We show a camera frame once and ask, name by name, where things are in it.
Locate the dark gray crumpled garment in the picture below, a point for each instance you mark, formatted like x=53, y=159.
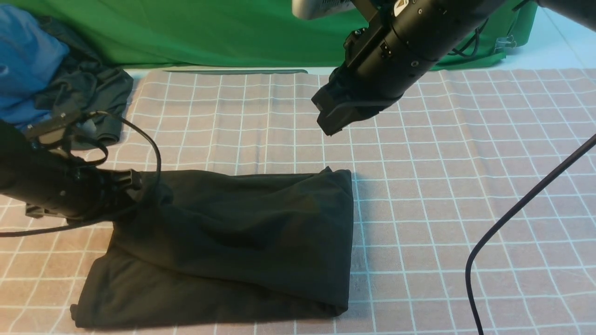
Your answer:
x=84, y=83

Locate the gray right robot arm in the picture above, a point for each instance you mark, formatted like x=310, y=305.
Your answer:
x=404, y=39

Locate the blue crumpled garment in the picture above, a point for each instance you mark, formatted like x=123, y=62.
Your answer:
x=29, y=58

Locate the gray left robot arm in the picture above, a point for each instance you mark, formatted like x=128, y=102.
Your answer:
x=21, y=163

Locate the green backdrop cloth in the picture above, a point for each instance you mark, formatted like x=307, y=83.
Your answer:
x=215, y=33

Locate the metal binder clip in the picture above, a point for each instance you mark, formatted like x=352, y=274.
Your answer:
x=503, y=44

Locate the pink checkered tablecloth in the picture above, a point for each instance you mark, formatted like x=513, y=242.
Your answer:
x=431, y=175

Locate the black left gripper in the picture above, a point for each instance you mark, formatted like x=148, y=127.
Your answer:
x=82, y=194

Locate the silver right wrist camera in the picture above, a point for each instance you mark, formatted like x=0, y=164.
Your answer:
x=315, y=9

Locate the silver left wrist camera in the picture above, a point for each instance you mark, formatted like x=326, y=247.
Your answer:
x=56, y=130

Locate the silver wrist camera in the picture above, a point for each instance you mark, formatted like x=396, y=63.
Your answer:
x=315, y=9
x=56, y=130

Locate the dark gray long-sleeve shirt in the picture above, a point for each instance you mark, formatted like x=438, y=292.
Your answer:
x=211, y=247

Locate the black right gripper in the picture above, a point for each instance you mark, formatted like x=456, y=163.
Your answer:
x=375, y=74

